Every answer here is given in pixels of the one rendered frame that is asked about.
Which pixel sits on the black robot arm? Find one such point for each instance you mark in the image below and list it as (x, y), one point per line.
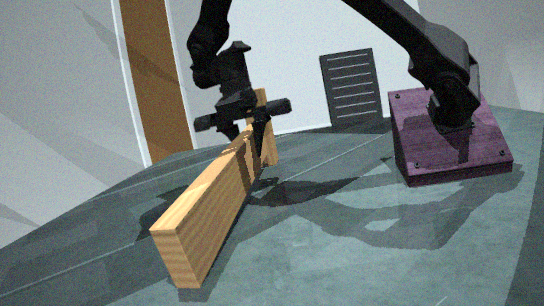
(439, 59)

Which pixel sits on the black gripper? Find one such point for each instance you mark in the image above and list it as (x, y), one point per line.
(261, 115)

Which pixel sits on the wooden post with slot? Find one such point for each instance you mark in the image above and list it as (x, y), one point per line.
(272, 155)

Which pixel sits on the light wooden board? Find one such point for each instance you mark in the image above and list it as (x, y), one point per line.
(191, 231)

